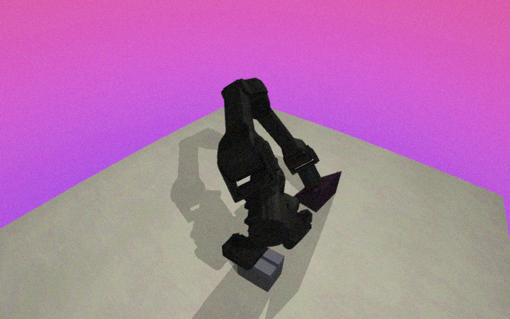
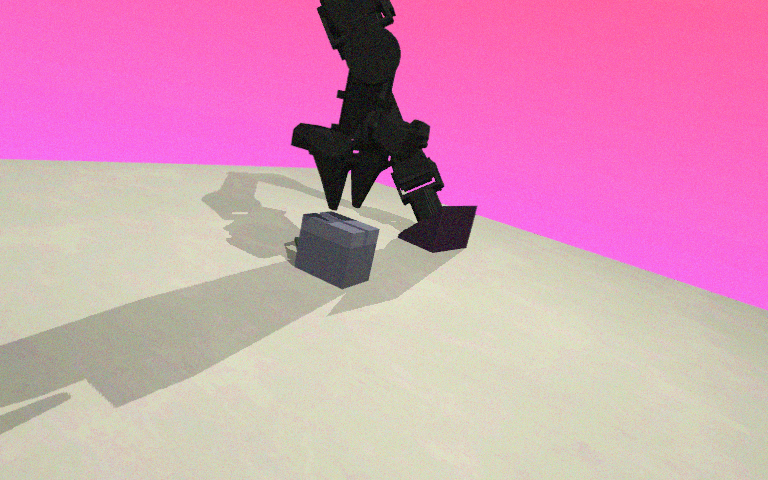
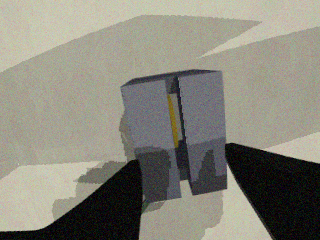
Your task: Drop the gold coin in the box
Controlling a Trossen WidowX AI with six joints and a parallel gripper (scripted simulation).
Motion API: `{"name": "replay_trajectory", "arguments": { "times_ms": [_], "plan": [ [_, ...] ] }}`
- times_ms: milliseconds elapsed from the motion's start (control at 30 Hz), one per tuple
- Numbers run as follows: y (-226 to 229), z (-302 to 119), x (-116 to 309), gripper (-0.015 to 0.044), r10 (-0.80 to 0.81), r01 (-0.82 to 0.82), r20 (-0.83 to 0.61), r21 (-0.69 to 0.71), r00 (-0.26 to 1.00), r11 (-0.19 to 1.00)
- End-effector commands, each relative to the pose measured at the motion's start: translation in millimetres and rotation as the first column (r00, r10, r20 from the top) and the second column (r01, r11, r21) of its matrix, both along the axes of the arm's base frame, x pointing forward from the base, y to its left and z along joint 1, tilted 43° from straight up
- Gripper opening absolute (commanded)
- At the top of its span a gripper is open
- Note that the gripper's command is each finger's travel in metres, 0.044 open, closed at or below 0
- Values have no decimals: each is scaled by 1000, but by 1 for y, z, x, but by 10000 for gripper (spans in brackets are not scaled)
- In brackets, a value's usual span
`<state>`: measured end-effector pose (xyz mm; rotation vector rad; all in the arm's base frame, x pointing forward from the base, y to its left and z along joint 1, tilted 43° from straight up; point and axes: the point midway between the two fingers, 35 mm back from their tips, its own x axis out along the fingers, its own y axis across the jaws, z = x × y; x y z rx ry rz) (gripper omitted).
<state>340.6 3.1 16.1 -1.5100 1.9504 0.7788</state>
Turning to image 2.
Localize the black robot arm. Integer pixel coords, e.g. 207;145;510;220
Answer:
316;0;445;222

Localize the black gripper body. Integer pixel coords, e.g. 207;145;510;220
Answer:
290;83;410;161

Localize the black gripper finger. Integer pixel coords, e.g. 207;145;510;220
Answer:
308;151;360;211
351;152;396;208

